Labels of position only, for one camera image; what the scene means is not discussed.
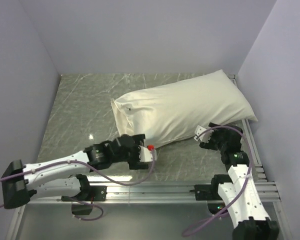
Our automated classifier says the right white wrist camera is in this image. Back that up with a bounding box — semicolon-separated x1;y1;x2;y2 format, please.
194;125;210;143

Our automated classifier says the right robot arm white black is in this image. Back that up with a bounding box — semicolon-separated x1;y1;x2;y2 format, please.
194;122;280;240

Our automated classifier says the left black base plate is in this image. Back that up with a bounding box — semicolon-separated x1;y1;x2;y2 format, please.
61;185;107;202

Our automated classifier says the aluminium front rail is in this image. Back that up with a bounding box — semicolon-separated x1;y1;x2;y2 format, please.
29;181;281;204

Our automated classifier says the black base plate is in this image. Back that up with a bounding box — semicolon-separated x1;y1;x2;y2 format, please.
61;185;107;202
192;184;222;201

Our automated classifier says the cream pillowcase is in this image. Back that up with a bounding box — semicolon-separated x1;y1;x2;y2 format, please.
111;69;258;148

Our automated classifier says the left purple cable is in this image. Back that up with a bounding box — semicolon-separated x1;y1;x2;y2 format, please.
0;149;158;221

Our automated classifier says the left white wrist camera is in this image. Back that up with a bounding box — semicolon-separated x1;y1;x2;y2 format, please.
139;145;157;163

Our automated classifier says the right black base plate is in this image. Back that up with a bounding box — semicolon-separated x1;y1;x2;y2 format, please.
192;184;222;201

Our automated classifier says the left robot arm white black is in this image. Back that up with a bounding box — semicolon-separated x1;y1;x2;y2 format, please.
0;134;157;210

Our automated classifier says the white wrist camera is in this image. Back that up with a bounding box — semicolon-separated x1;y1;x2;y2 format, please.
194;125;210;143
139;145;157;163

